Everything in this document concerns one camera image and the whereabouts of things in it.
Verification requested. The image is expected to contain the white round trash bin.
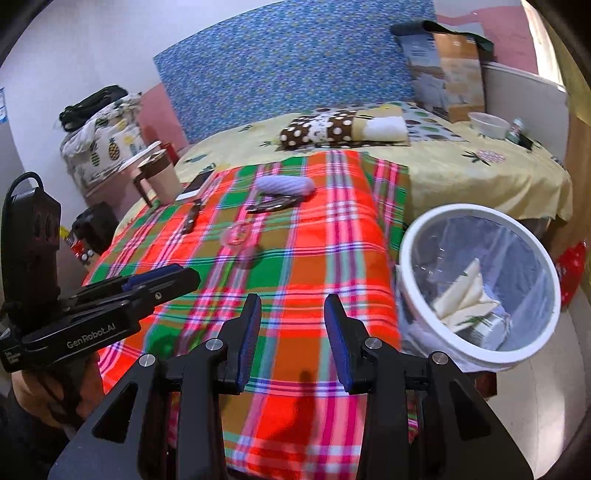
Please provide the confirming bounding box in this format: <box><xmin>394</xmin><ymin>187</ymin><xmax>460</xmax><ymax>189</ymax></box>
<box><xmin>394</xmin><ymin>205</ymin><xmax>561</xmax><ymax>372</ymax></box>

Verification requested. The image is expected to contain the clear bin liner bag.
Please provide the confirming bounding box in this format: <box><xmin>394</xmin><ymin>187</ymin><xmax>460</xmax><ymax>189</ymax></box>
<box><xmin>397</xmin><ymin>213</ymin><xmax>556</xmax><ymax>374</ymax></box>

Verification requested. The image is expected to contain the white smartphone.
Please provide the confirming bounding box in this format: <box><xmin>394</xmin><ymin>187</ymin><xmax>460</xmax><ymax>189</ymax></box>
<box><xmin>174</xmin><ymin>170</ymin><xmax>216</xmax><ymax>202</ymax></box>

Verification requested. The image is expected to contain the person's left hand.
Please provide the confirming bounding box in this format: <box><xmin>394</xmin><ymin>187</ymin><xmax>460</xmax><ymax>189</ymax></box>
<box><xmin>11</xmin><ymin>353</ymin><xmax>105</xmax><ymax>428</ymax></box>

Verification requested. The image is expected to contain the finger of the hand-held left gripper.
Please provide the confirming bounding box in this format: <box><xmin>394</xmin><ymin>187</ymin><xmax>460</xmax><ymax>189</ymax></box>
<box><xmin>61</xmin><ymin>268</ymin><xmax>202</xmax><ymax>324</ymax></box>
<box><xmin>76</xmin><ymin>264</ymin><xmax>183</xmax><ymax>301</ymax></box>

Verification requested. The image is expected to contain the grey bed board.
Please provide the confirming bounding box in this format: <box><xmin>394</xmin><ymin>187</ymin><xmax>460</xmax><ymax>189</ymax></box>
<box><xmin>482</xmin><ymin>62</ymin><xmax>571</xmax><ymax>161</ymax></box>

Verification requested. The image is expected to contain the clear plastic cup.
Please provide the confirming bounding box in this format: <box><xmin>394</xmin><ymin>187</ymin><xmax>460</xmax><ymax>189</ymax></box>
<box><xmin>221</xmin><ymin>222</ymin><xmax>253</xmax><ymax>248</ymax></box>

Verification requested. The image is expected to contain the printed cardboard box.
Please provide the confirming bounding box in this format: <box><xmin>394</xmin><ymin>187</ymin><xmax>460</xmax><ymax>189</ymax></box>
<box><xmin>392</xmin><ymin>19</ymin><xmax>496</xmax><ymax>124</ymax></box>

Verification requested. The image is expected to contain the yellow pineapple bed sheet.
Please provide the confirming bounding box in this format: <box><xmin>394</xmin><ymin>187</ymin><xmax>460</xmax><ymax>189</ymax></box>
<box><xmin>115</xmin><ymin>99</ymin><xmax>573</xmax><ymax>227</ymax></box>

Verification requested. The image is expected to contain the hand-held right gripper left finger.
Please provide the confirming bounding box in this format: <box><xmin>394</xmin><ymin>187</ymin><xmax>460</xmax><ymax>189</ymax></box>
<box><xmin>60</xmin><ymin>292</ymin><xmax>263</xmax><ymax>480</ymax></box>

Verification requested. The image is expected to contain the lilac knitted slipper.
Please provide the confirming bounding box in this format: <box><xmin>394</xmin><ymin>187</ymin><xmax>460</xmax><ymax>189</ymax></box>
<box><xmin>254</xmin><ymin>175</ymin><xmax>317</xmax><ymax>200</ymax></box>

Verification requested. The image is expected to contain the brown polka dot pillow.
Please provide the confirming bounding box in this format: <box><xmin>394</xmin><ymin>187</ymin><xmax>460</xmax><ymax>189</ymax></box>
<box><xmin>279</xmin><ymin>107</ymin><xmax>403</xmax><ymax>149</ymax></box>

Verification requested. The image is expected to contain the black folding knife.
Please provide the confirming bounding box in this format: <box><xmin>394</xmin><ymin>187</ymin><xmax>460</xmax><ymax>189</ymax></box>
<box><xmin>181</xmin><ymin>200</ymin><xmax>205</xmax><ymax>234</ymax></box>

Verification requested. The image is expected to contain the black duffel bag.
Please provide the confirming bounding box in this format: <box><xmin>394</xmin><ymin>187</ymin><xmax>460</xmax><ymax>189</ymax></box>
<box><xmin>60</xmin><ymin>85</ymin><xmax>128</xmax><ymax>131</ymax></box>

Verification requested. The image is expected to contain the beige mug with lid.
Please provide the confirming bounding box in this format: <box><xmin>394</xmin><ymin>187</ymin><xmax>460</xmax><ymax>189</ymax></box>
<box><xmin>119</xmin><ymin>142</ymin><xmax>184</xmax><ymax>207</ymax></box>

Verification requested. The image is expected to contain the pink storage box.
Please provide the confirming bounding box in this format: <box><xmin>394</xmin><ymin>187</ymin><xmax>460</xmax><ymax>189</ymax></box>
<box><xmin>85</xmin><ymin>161</ymin><xmax>153</xmax><ymax>219</ymax></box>

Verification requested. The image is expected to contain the white fluffy towel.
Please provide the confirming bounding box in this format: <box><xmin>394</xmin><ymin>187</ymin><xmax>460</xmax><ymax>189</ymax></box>
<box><xmin>365</xmin><ymin>115</ymin><xmax>410</xmax><ymax>145</ymax></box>

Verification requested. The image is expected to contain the white cylindrical can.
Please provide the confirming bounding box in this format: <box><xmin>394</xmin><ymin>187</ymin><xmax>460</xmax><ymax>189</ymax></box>
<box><xmin>471</xmin><ymin>314</ymin><xmax>513</xmax><ymax>352</ymax></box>

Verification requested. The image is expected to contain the blue patterned headboard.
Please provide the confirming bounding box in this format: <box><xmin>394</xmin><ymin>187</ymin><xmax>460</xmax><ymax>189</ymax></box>
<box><xmin>153</xmin><ymin>0</ymin><xmax>437</xmax><ymax>144</ymax></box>

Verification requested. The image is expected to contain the red green plaid cloth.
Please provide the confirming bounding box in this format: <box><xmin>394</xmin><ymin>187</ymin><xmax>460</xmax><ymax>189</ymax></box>
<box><xmin>83</xmin><ymin>148</ymin><xmax>411</xmax><ymax>476</ymax></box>

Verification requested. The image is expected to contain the cream paper wrapper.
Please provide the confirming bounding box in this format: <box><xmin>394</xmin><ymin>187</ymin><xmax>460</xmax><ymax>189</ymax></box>
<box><xmin>431</xmin><ymin>258</ymin><xmax>502</xmax><ymax>331</ymax></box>

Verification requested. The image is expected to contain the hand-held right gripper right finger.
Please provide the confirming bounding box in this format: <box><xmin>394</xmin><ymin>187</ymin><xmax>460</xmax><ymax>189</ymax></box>
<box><xmin>323</xmin><ymin>293</ymin><xmax>534</xmax><ymax>480</ymax></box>

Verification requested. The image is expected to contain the black backpack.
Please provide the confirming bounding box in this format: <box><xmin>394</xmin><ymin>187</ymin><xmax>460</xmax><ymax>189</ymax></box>
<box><xmin>73</xmin><ymin>202</ymin><xmax>121</xmax><ymax>256</ymax></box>

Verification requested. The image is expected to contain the pineapple printed bedding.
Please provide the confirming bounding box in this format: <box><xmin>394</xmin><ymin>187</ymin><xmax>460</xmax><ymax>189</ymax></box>
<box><xmin>62</xmin><ymin>95</ymin><xmax>145</xmax><ymax>186</ymax></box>

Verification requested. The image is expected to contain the white patterned cloth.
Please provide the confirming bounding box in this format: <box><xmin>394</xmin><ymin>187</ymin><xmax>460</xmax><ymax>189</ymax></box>
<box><xmin>402</xmin><ymin>102</ymin><xmax>468</xmax><ymax>142</ymax></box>

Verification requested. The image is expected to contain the red plastic bag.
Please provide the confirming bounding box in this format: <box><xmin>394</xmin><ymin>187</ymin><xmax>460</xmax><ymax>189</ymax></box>
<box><xmin>556</xmin><ymin>240</ymin><xmax>590</xmax><ymax>306</ymax></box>

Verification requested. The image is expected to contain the red printed packet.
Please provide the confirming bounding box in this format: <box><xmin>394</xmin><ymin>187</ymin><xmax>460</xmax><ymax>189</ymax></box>
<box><xmin>68</xmin><ymin>234</ymin><xmax>96</xmax><ymax>267</ymax></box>

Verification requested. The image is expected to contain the white bowl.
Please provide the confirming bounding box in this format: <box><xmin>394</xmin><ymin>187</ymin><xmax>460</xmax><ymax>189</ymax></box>
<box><xmin>467</xmin><ymin>112</ymin><xmax>510</xmax><ymax>140</ymax></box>

